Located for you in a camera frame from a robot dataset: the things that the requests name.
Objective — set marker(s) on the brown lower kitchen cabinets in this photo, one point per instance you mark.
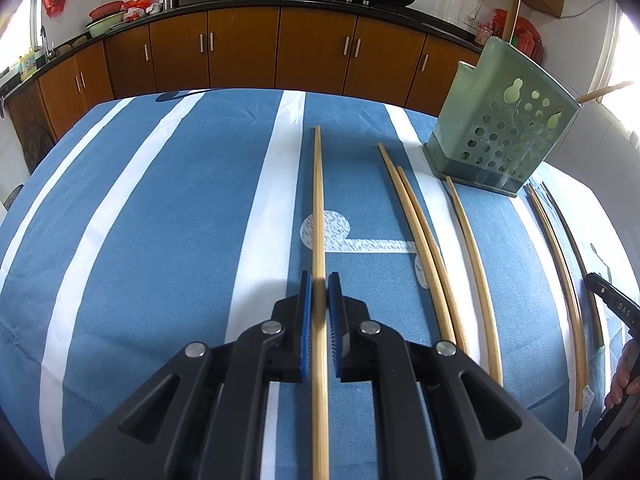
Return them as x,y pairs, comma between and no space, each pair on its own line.
240,55

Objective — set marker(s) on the red seasoning packets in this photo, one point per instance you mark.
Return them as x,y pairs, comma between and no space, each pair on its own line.
525,35

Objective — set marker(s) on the green basin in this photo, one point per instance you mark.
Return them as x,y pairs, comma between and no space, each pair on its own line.
102,26

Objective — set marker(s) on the white wall socket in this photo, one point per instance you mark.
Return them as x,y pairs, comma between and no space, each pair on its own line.
470,20

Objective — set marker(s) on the kitchen faucet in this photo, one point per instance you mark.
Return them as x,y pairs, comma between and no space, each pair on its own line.
46,40

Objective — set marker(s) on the red bags on counter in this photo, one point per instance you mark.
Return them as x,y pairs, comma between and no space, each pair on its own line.
140,7

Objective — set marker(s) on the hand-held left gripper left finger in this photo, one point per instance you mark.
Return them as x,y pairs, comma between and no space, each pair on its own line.
305,340

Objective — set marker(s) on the red basin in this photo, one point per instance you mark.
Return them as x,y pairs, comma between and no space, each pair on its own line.
106,10

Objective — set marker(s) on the black kitchen countertop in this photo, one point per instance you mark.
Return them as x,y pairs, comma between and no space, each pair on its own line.
225,2

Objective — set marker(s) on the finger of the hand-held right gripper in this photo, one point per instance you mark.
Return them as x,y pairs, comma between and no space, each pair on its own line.
612,300

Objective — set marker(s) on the person's right hand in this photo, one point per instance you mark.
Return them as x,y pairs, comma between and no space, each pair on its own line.
625,375

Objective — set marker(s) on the bamboo chopstick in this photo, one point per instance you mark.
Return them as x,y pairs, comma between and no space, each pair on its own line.
568,265
513,0
559,260
318,210
602,91
477,270
415,240
434,255

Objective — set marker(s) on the dark brown chopstick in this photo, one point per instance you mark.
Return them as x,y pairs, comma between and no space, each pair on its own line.
575,250

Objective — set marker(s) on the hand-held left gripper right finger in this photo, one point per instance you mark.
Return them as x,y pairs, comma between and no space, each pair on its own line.
339,335

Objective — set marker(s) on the blue white striped tablecloth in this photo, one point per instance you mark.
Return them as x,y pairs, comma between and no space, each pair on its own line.
190,240

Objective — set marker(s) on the green perforated chopstick holder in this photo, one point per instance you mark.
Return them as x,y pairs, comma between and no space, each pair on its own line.
492,125

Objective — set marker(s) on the dish soap bottle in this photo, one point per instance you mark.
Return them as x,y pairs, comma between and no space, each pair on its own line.
27,66

